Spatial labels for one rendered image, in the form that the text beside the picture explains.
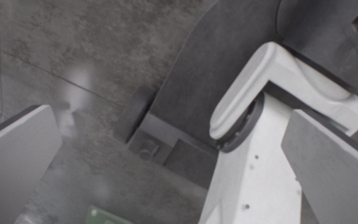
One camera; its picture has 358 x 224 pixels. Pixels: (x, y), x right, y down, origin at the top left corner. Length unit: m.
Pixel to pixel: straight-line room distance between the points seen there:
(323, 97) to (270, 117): 0.08
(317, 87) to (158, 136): 0.38
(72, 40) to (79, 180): 0.68
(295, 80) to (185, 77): 0.26
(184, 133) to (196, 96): 0.11
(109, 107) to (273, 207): 0.66
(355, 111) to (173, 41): 0.49
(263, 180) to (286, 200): 0.04
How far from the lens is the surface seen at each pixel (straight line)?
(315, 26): 0.36
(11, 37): 0.98
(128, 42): 0.71
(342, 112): 0.40
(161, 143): 0.56
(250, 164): 0.32
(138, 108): 0.57
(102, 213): 1.27
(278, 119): 0.38
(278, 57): 0.34
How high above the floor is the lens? 0.65
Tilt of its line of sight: 61 degrees down
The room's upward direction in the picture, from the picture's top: 159 degrees counter-clockwise
